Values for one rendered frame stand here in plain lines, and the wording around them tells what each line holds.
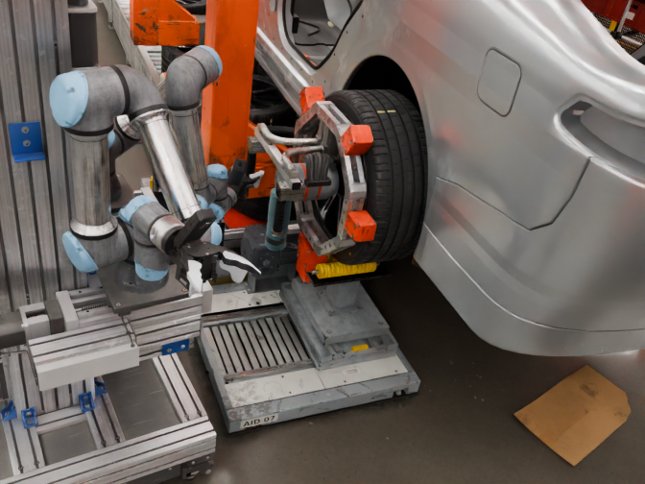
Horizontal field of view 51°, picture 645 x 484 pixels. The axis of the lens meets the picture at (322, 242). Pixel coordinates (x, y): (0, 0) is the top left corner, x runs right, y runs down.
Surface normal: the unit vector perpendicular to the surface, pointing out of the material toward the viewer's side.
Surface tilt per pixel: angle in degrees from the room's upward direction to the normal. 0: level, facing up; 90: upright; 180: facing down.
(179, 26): 90
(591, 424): 2
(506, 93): 90
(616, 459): 0
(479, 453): 0
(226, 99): 90
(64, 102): 82
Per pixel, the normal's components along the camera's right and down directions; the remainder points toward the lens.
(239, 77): 0.37, 0.57
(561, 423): 0.16, -0.81
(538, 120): -0.91, 0.11
